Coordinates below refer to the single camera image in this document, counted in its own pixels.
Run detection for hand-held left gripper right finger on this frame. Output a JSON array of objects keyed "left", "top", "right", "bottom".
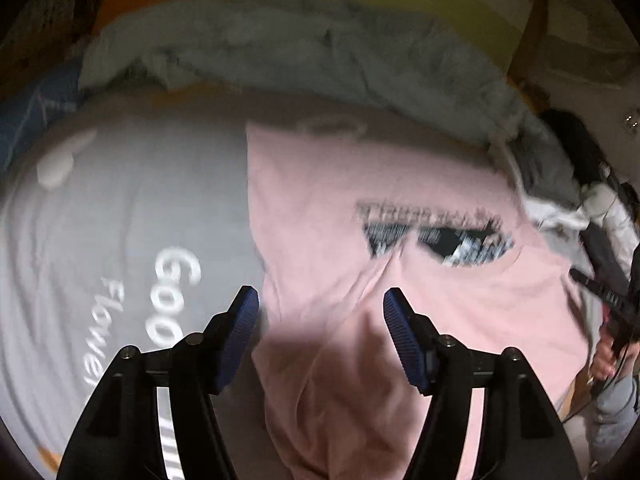
[{"left": 382, "top": 287, "right": 583, "bottom": 480}]

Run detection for dark grey garment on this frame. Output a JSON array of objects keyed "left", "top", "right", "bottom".
[{"left": 582, "top": 220, "right": 636, "bottom": 286}]

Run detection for folded grey clothes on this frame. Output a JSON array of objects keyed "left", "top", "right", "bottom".
[{"left": 512, "top": 140, "right": 581, "bottom": 206}]

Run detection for pink printed T-shirt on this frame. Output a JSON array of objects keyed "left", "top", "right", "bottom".
[{"left": 245, "top": 120, "right": 601, "bottom": 480}]

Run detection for wooden bed frame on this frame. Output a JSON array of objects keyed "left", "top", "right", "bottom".
[{"left": 510, "top": 0, "right": 551, "bottom": 111}]

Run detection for person's right hand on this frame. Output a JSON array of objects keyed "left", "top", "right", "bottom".
[{"left": 589, "top": 327, "right": 621, "bottom": 388}]

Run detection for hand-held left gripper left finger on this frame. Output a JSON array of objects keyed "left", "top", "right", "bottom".
[{"left": 56, "top": 285, "right": 261, "bottom": 480}]

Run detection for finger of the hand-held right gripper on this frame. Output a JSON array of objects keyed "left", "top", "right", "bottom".
[{"left": 569, "top": 267, "right": 632, "bottom": 317}]

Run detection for black clothing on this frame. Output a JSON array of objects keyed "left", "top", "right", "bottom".
[{"left": 540, "top": 107, "right": 626, "bottom": 196}]

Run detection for white clothing pile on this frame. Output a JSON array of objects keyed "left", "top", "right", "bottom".
[{"left": 580, "top": 182, "right": 640, "bottom": 241}]

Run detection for grey-green duvet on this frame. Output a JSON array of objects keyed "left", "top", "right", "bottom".
[{"left": 80, "top": 0, "right": 566, "bottom": 161}]

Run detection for white garment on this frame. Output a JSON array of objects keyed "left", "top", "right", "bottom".
[{"left": 525, "top": 195, "right": 596, "bottom": 233}]

